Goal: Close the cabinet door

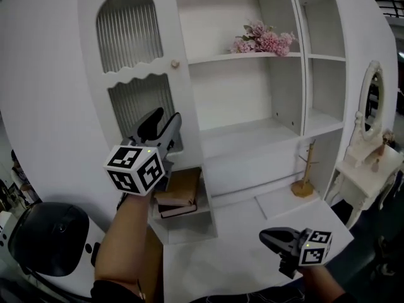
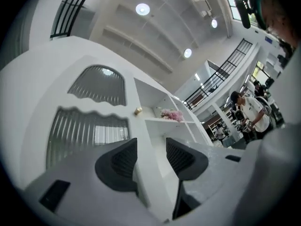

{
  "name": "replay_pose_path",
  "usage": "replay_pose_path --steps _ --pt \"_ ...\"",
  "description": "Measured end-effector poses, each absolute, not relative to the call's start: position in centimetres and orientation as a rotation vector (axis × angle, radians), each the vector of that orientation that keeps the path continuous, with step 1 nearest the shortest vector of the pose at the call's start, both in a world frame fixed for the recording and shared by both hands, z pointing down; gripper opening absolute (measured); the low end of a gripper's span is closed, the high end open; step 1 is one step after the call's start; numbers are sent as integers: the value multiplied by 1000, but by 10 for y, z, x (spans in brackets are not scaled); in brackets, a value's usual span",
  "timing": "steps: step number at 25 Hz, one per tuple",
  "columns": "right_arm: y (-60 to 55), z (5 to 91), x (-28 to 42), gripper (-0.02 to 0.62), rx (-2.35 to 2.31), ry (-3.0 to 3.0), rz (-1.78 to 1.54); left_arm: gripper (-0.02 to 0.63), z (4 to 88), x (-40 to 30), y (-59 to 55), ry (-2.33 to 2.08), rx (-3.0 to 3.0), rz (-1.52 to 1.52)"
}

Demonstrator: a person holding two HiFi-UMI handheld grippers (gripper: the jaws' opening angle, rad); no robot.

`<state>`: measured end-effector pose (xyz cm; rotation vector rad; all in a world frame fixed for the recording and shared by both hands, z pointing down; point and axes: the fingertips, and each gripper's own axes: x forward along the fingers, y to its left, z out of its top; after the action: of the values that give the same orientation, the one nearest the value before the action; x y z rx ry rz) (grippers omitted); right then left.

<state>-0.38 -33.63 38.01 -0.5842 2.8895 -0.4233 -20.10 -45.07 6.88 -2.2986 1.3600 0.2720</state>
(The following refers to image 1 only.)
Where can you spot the person's left forearm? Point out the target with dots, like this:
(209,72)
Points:
(123,241)

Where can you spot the white ornate vanity table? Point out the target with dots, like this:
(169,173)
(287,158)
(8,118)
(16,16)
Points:
(363,175)

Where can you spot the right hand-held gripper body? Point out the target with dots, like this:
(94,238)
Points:
(315,251)

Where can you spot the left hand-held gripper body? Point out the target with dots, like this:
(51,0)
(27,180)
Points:
(135,169)

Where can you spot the person's right forearm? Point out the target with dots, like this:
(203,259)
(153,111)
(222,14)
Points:
(322,286)

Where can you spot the white cabinet door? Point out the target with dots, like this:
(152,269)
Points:
(183,106)

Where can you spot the small brown figurine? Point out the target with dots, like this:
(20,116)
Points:
(386,144)

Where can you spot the wooden mug tree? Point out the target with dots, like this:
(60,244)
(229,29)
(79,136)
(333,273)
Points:
(304,188)

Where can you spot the white desk with drawers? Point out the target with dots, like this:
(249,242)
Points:
(227,257)

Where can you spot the dark red book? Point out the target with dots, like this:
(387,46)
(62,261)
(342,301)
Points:
(176,211)

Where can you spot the pink flower bouquet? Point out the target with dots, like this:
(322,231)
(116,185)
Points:
(268,39)

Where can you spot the white robot with black top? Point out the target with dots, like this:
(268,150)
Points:
(47,238)

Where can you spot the white kiosk machine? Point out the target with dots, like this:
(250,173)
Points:
(3,229)

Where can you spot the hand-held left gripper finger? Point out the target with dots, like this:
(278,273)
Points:
(172,131)
(151,125)

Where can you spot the brown cardboard box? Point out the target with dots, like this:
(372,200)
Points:
(154,264)

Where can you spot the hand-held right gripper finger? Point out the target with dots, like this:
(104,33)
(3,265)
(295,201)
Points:
(281,231)
(281,248)

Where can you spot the white wooden shelving unit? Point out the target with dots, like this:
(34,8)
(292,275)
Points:
(227,99)

